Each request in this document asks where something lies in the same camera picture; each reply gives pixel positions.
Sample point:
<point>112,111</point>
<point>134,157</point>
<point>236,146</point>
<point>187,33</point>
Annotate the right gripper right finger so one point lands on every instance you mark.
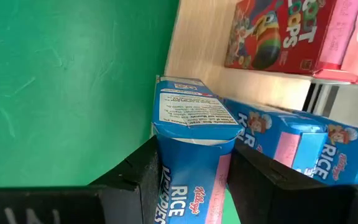
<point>275,199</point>

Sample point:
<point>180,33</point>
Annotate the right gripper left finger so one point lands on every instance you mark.
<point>120,199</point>

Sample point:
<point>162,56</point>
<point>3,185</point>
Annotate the blue Rice Krispies cereal box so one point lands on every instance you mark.
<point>346,152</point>
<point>275,133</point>
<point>191,174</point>

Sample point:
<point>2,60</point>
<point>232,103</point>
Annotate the green table mat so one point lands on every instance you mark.
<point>57,93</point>

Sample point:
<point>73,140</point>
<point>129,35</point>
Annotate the light wooden board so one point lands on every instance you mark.
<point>197,46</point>

